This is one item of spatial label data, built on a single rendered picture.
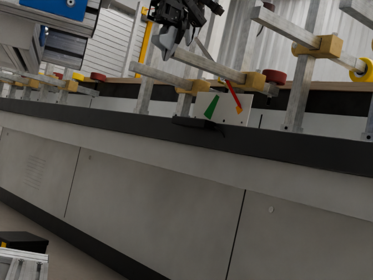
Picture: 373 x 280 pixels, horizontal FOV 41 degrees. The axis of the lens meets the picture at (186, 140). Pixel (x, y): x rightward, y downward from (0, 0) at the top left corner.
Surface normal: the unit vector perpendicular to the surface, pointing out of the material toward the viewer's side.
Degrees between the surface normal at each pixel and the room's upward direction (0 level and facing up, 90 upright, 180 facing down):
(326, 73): 90
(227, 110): 90
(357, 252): 90
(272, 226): 90
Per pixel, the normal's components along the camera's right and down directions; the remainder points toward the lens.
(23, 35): 0.25, 0.02
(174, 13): 0.62, 0.11
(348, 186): -0.76, -0.19
